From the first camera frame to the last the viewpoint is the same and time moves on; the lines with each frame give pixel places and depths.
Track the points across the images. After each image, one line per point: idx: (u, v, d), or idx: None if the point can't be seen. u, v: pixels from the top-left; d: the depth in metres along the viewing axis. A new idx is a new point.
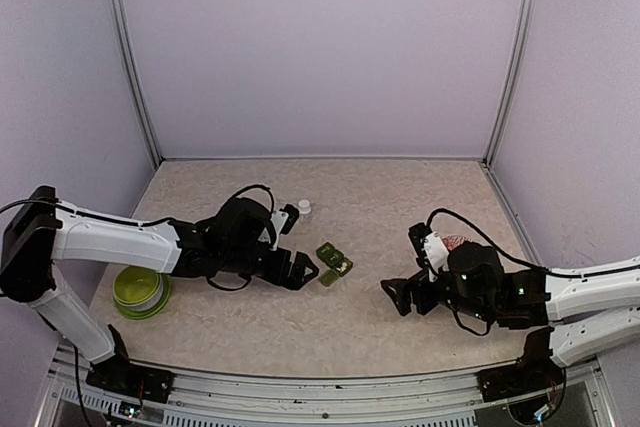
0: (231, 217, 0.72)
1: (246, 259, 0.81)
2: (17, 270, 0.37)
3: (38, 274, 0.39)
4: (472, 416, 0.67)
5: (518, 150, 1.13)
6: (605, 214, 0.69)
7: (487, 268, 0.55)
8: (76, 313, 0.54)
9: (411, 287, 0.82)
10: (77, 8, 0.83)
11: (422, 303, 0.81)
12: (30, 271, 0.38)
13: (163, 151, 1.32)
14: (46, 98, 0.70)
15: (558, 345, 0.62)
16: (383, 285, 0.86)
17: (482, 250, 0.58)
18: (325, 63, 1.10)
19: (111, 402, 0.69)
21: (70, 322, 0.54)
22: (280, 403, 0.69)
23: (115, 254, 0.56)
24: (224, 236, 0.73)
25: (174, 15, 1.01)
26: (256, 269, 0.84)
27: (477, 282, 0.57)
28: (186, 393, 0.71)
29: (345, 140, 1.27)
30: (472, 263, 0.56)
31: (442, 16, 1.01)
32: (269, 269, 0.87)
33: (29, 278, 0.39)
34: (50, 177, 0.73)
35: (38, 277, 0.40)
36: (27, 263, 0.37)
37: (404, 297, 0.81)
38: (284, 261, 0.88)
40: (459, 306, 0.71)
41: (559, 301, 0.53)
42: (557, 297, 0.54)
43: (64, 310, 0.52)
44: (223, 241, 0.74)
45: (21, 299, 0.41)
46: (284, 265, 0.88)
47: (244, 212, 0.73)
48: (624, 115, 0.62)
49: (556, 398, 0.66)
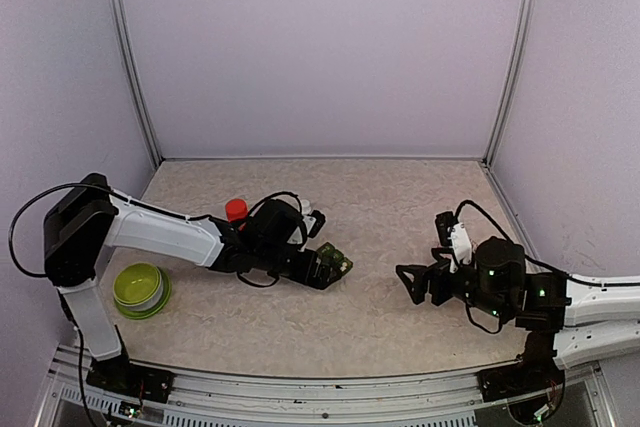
0: (267, 217, 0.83)
1: (276, 258, 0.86)
2: (68, 253, 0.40)
3: (85, 258, 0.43)
4: (472, 416, 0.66)
5: (518, 150, 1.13)
6: (605, 214, 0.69)
7: (514, 264, 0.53)
8: (101, 308, 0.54)
9: (430, 277, 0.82)
10: (77, 8, 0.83)
11: (438, 293, 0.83)
12: (80, 254, 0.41)
13: (163, 151, 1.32)
14: (46, 99, 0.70)
15: (564, 347, 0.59)
16: (398, 271, 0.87)
17: (510, 247, 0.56)
18: (326, 63, 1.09)
19: (111, 402, 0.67)
21: (91, 317, 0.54)
22: (280, 403, 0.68)
23: (161, 244, 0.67)
24: (260, 234, 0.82)
25: (174, 15, 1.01)
26: (284, 268, 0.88)
27: (501, 280, 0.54)
28: (187, 393, 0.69)
29: (345, 140, 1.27)
30: (501, 259, 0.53)
31: (442, 17, 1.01)
32: (296, 269, 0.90)
33: (77, 261, 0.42)
34: (51, 178, 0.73)
35: (84, 261, 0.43)
36: (82, 245, 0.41)
37: (422, 287, 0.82)
38: (311, 262, 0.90)
40: (477, 302, 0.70)
41: (579, 306, 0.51)
42: (577, 303, 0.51)
43: (91, 302, 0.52)
44: (259, 239, 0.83)
45: (67, 280, 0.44)
46: (310, 267, 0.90)
47: (280, 213, 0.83)
48: (624, 116, 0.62)
49: (556, 398, 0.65)
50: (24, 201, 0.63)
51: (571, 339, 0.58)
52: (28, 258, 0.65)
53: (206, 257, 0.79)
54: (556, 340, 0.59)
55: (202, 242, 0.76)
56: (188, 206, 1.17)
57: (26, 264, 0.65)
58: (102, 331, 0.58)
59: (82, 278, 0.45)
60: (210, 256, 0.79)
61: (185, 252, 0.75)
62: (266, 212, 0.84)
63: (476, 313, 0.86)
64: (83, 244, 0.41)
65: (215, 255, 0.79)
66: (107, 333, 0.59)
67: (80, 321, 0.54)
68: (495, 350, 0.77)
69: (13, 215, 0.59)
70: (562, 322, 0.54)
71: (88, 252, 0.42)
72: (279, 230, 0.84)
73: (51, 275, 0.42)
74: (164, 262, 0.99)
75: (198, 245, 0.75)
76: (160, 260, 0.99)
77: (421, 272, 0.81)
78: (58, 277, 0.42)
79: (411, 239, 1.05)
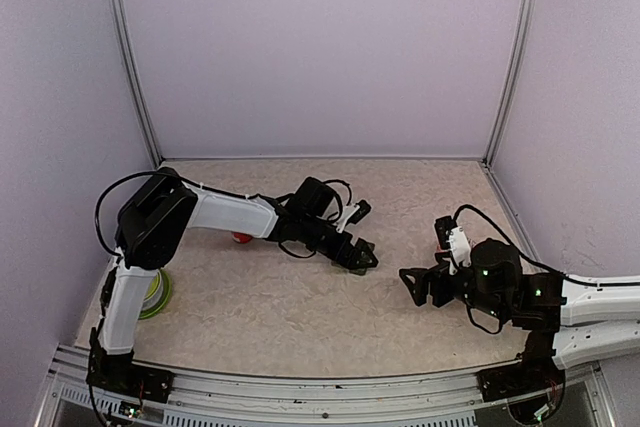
0: (309, 194, 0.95)
1: (314, 232, 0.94)
2: (158, 236, 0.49)
3: (167, 243, 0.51)
4: (472, 416, 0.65)
5: (518, 150, 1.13)
6: (605, 213, 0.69)
7: (508, 265, 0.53)
8: (140, 301, 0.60)
9: (431, 279, 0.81)
10: (77, 7, 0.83)
11: (439, 295, 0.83)
12: (164, 240, 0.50)
13: (163, 151, 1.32)
14: (47, 99, 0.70)
15: (561, 346, 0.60)
16: (401, 274, 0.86)
17: (505, 248, 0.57)
18: (326, 62, 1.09)
19: (111, 402, 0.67)
21: (127, 309, 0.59)
22: (280, 403, 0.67)
23: (231, 219, 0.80)
24: (302, 209, 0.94)
25: (175, 16, 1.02)
26: (321, 245, 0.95)
27: (497, 281, 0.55)
28: (187, 393, 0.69)
29: (344, 140, 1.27)
30: (495, 259, 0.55)
31: (443, 15, 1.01)
32: (330, 247, 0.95)
33: (161, 246, 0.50)
34: (51, 177, 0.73)
35: (166, 246, 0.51)
36: (169, 229, 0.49)
37: (423, 289, 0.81)
38: (345, 242, 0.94)
40: (477, 301, 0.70)
41: (575, 307, 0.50)
42: (572, 302, 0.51)
43: (139, 293, 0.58)
44: (302, 213, 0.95)
45: (151, 265, 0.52)
46: (342, 247, 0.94)
47: (319, 190, 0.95)
48: (624, 116, 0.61)
49: (556, 398, 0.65)
50: (23, 200, 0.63)
51: (570, 338, 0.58)
52: (28, 259, 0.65)
53: (264, 228, 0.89)
54: (555, 340, 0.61)
55: (260, 215, 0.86)
56: None
57: (27, 264, 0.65)
58: (130, 325, 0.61)
59: (163, 261, 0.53)
60: (267, 228, 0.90)
61: (249, 226, 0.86)
62: (308, 191, 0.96)
63: (476, 313, 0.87)
64: (171, 229, 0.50)
65: (271, 226, 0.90)
66: (129, 329, 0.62)
67: (114, 313, 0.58)
68: (496, 350, 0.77)
69: (12, 215, 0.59)
70: (558, 322, 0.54)
71: (170, 237, 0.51)
72: (320, 205, 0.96)
73: (139, 258, 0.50)
74: None
75: (258, 219, 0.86)
76: None
77: (420, 274, 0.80)
78: (143, 260, 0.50)
79: (411, 240, 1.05)
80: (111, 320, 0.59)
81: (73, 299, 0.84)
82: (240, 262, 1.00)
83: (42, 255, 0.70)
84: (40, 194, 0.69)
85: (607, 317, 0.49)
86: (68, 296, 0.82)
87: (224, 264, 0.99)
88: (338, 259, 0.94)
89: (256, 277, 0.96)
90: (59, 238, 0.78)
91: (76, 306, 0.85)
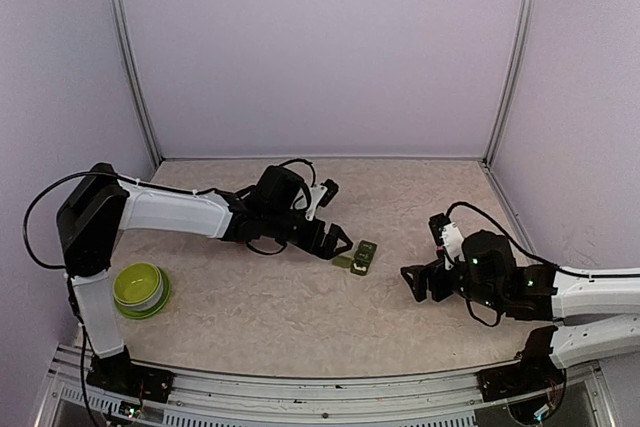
0: (271, 184, 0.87)
1: (283, 224, 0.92)
2: (91, 238, 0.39)
3: (103, 246, 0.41)
4: (472, 416, 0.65)
5: (518, 150, 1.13)
6: (605, 213, 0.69)
7: (497, 254, 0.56)
8: (109, 303, 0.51)
9: (428, 275, 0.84)
10: (77, 7, 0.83)
11: (436, 289, 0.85)
12: (98, 242, 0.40)
13: (163, 151, 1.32)
14: (46, 98, 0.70)
15: (560, 343, 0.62)
16: (402, 272, 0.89)
17: (496, 238, 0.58)
18: (325, 62, 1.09)
19: (111, 402, 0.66)
21: (98, 315, 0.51)
22: (280, 403, 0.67)
23: (177, 219, 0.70)
24: (266, 201, 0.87)
25: (174, 15, 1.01)
26: (291, 236, 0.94)
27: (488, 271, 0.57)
28: (187, 393, 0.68)
29: (344, 140, 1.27)
30: (484, 248, 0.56)
31: (443, 14, 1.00)
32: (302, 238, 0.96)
33: (95, 249, 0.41)
34: (51, 177, 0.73)
35: (102, 248, 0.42)
36: (104, 230, 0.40)
37: (421, 284, 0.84)
38: (318, 230, 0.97)
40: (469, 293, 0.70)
41: (565, 297, 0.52)
42: (563, 293, 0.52)
43: (103, 297, 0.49)
44: (265, 205, 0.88)
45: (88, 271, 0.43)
46: (316, 235, 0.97)
47: (282, 179, 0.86)
48: (624, 116, 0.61)
49: (556, 398, 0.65)
50: (23, 200, 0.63)
51: (568, 335, 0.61)
52: (27, 258, 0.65)
53: (217, 228, 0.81)
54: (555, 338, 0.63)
55: (212, 214, 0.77)
56: None
57: (26, 264, 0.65)
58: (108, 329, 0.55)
59: (102, 265, 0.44)
60: (221, 227, 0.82)
61: (196, 225, 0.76)
62: (270, 179, 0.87)
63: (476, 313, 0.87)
64: (107, 229, 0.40)
65: (225, 225, 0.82)
66: (113, 330, 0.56)
67: (86, 319, 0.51)
68: (496, 350, 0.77)
69: (12, 214, 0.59)
70: (550, 312, 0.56)
71: (107, 239, 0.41)
72: (285, 194, 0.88)
73: (71, 264, 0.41)
74: (164, 262, 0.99)
75: (210, 217, 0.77)
76: (160, 261, 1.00)
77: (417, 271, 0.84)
78: (77, 264, 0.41)
79: (411, 240, 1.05)
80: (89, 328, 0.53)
81: None
82: (240, 261, 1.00)
83: (41, 255, 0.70)
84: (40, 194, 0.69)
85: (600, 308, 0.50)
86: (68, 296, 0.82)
87: (224, 264, 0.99)
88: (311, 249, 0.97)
89: (256, 276, 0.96)
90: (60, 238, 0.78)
91: None
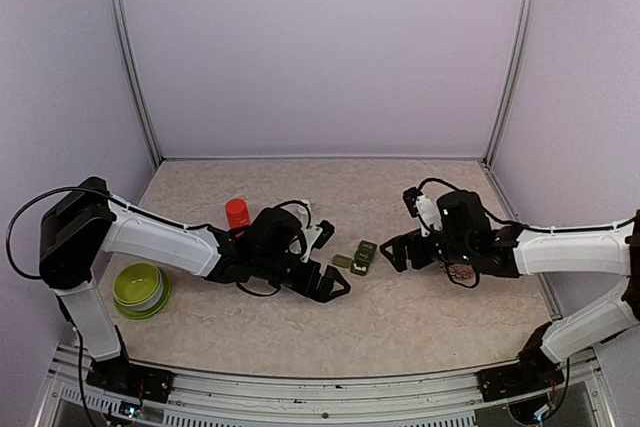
0: (264, 226, 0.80)
1: (274, 269, 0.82)
2: (68, 254, 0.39)
3: (80, 261, 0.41)
4: (472, 416, 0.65)
5: (518, 150, 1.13)
6: (604, 213, 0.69)
7: (464, 207, 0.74)
8: (95, 309, 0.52)
9: (406, 244, 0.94)
10: (77, 6, 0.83)
11: (415, 260, 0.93)
12: (75, 259, 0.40)
13: (163, 151, 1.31)
14: (46, 98, 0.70)
15: (550, 335, 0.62)
16: (381, 248, 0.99)
17: (470, 199, 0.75)
18: (325, 62, 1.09)
19: (111, 402, 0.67)
21: (88, 317, 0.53)
22: (280, 403, 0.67)
23: (164, 255, 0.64)
24: (256, 244, 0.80)
25: (174, 15, 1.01)
26: (286, 280, 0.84)
27: (457, 221, 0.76)
28: (187, 393, 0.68)
29: (344, 139, 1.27)
30: (455, 201, 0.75)
31: (442, 14, 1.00)
32: (297, 281, 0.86)
33: (70, 264, 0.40)
34: (51, 177, 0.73)
35: (78, 264, 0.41)
36: (83, 245, 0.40)
37: (400, 254, 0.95)
38: (313, 273, 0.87)
40: (448, 258, 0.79)
41: (526, 249, 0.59)
42: (524, 246, 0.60)
43: (88, 303, 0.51)
44: (256, 248, 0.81)
45: (60, 283, 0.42)
46: (311, 278, 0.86)
47: (275, 222, 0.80)
48: (625, 117, 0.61)
49: (556, 398, 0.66)
50: (23, 201, 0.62)
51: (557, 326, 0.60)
52: (26, 259, 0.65)
53: (202, 267, 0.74)
54: (547, 330, 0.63)
55: (199, 251, 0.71)
56: (188, 205, 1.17)
57: (26, 264, 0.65)
58: (102, 331, 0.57)
59: (77, 280, 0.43)
60: (206, 267, 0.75)
61: (180, 260, 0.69)
62: (264, 220, 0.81)
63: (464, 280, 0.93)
64: (86, 244, 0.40)
65: (212, 265, 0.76)
66: (104, 332, 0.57)
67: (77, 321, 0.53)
68: (496, 349, 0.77)
69: (12, 215, 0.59)
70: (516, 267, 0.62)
71: (85, 255, 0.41)
72: (278, 237, 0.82)
73: (45, 276, 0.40)
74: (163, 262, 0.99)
75: (198, 255, 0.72)
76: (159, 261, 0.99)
77: (395, 241, 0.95)
78: (50, 278, 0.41)
79: None
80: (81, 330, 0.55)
81: None
82: None
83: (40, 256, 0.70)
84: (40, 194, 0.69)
85: (570, 263, 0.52)
86: None
87: None
88: (307, 292, 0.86)
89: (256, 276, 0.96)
90: None
91: None
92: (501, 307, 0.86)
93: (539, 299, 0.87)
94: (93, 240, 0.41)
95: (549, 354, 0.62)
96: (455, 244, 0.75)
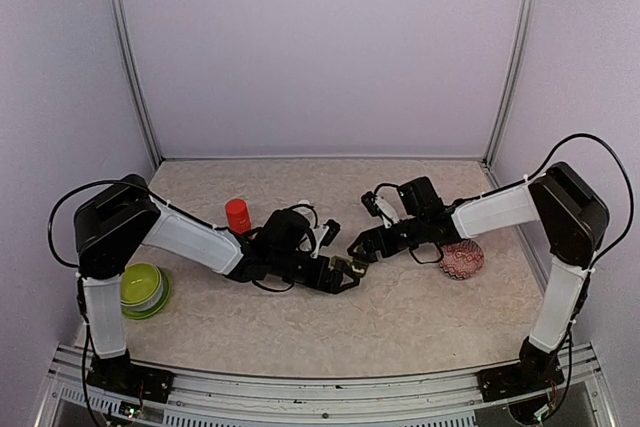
0: (275, 227, 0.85)
1: (288, 265, 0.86)
2: (112, 241, 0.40)
3: (122, 251, 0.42)
4: (472, 416, 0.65)
5: (518, 150, 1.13)
6: None
7: (414, 188, 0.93)
8: (119, 304, 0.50)
9: (374, 237, 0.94)
10: (77, 7, 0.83)
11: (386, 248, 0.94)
12: (118, 248, 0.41)
13: (163, 151, 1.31)
14: (46, 98, 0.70)
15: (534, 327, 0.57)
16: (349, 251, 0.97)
17: (420, 184, 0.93)
18: (325, 61, 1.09)
19: (111, 402, 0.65)
21: (106, 312, 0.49)
22: (280, 403, 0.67)
23: (193, 250, 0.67)
24: (270, 244, 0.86)
25: (174, 15, 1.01)
26: (298, 276, 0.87)
27: (408, 201, 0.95)
28: (187, 393, 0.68)
29: (344, 139, 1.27)
30: (406, 185, 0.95)
31: (443, 14, 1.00)
32: (309, 276, 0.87)
33: (113, 253, 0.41)
34: (51, 177, 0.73)
35: (120, 253, 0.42)
36: (126, 233, 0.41)
37: (369, 247, 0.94)
38: (323, 267, 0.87)
40: (415, 239, 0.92)
41: (461, 212, 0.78)
42: (459, 211, 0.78)
43: (112, 298, 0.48)
44: (270, 247, 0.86)
45: (97, 275, 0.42)
46: (323, 271, 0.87)
47: (287, 222, 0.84)
48: (623, 120, 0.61)
49: (556, 398, 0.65)
50: (23, 202, 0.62)
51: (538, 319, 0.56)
52: (27, 260, 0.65)
53: (225, 265, 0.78)
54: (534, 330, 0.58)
55: (225, 250, 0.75)
56: (188, 205, 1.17)
57: (28, 264, 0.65)
58: (114, 329, 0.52)
59: (113, 272, 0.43)
60: (229, 265, 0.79)
61: (209, 258, 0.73)
62: (275, 222, 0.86)
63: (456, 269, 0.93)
64: (129, 232, 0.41)
65: (233, 263, 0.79)
66: (115, 331, 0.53)
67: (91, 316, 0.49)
68: (495, 350, 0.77)
69: (12, 215, 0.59)
70: (457, 230, 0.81)
71: (127, 243, 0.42)
72: (289, 237, 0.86)
73: (85, 266, 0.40)
74: (164, 262, 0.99)
75: (221, 253, 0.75)
76: (160, 260, 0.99)
77: (363, 235, 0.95)
78: (91, 266, 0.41)
79: None
80: (91, 325, 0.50)
81: (73, 299, 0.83)
82: None
83: (42, 256, 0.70)
84: (41, 194, 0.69)
85: (492, 215, 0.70)
86: (68, 297, 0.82)
87: None
88: (320, 286, 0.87)
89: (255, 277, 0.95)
90: (59, 239, 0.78)
91: (77, 306, 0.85)
92: (501, 307, 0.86)
93: (539, 300, 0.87)
94: (136, 230, 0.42)
95: (537, 347, 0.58)
96: (415, 223, 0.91)
